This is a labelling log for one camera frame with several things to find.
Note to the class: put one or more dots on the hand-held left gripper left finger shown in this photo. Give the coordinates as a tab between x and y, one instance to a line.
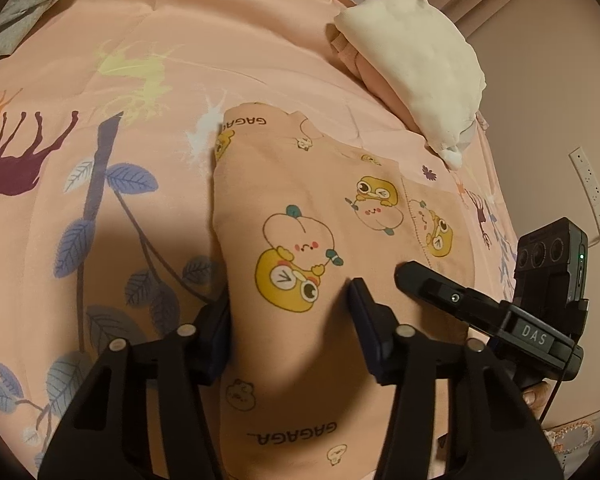
219	342

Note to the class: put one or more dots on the person's right hand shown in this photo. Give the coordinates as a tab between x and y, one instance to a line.
536	395

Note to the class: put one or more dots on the pink printed bed sheet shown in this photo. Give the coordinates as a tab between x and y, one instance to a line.
105	110

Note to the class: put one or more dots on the pink cartoon print pajama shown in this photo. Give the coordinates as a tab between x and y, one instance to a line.
290	200

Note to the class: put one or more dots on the grey patterned cloth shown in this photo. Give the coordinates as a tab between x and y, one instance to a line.
577	435

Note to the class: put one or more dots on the folded white garment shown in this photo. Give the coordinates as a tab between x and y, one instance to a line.
420	65

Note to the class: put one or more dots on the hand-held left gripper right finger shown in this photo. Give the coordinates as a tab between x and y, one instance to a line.
366	322

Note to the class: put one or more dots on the white power strip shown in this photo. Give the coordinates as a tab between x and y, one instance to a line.
591	187

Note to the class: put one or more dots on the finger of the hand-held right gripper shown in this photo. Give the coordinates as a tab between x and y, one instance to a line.
440	292

